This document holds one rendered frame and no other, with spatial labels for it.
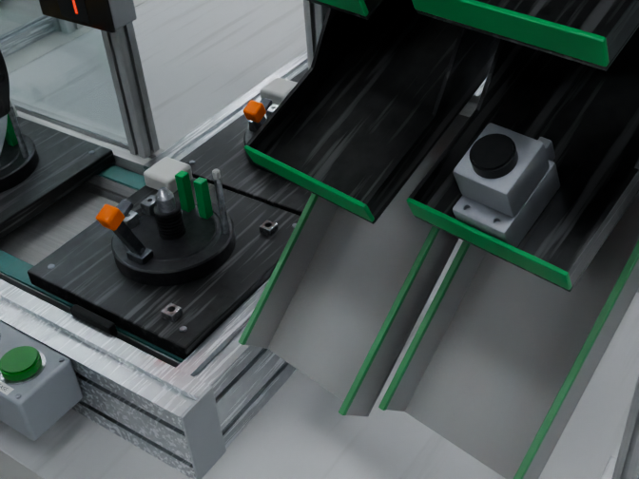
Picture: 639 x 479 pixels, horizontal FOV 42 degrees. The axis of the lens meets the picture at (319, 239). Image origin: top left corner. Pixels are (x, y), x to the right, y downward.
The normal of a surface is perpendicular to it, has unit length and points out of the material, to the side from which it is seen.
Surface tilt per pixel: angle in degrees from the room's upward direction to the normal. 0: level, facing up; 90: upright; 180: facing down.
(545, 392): 45
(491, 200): 115
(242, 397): 90
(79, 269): 0
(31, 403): 90
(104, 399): 90
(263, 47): 0
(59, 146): 0
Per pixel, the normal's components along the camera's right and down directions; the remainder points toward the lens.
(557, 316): -0.54, -0.21
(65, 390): 0.83, 0.31
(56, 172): -0.07, -0.78
